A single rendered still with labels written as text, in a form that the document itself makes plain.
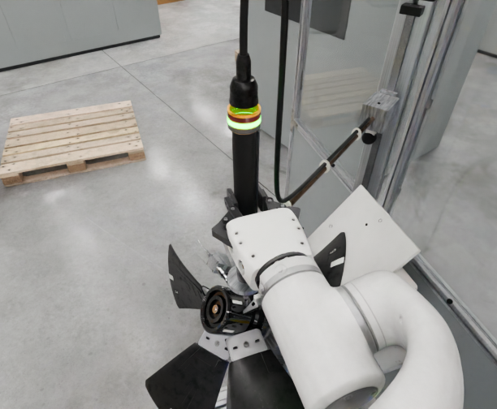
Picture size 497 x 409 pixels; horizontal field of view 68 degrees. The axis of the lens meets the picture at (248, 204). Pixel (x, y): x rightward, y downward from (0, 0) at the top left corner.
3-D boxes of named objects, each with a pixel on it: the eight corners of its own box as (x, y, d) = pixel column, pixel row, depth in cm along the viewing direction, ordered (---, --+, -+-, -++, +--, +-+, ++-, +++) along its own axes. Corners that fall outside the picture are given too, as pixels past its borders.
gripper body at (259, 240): (248, 308, 47) (224, 247, 55) (320, 287, 50) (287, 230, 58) (248, 272, 42) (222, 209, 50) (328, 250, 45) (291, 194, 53)
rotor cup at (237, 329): (250, 277, 104) (214, 269, 96) (279, 309, 93) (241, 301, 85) (226, 320, 106) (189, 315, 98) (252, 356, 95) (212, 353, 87)
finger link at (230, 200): (223, 234, 54) (212, 206, 59) (244, 230, 55) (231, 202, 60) (222, 219, 52) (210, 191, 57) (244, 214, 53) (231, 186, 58)
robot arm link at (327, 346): (326, 257, 42) (252, 293, 42) (397, 367, 32) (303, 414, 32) (336, 292, 48) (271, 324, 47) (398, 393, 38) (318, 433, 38)
